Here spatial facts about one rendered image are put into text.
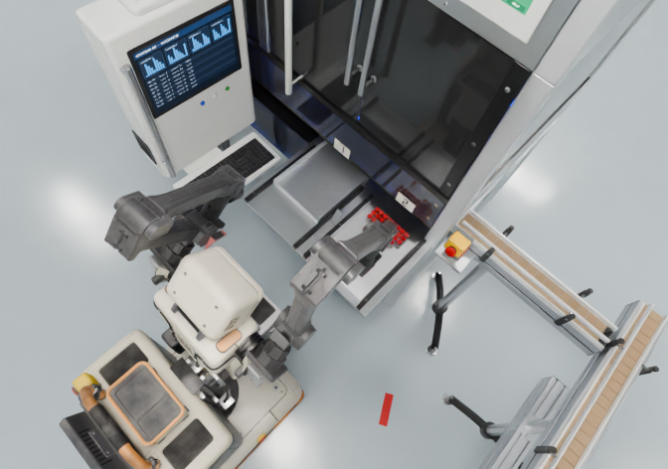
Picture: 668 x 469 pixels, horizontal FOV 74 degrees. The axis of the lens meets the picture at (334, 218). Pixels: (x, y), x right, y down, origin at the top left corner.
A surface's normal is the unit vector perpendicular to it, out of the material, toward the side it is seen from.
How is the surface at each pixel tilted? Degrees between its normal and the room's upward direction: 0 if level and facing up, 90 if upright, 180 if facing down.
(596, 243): 0
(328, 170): 0
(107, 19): 0
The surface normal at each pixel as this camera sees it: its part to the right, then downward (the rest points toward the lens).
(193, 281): -0.45, 0.14
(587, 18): -0.69, 0.61
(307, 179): 0.09, -0.45
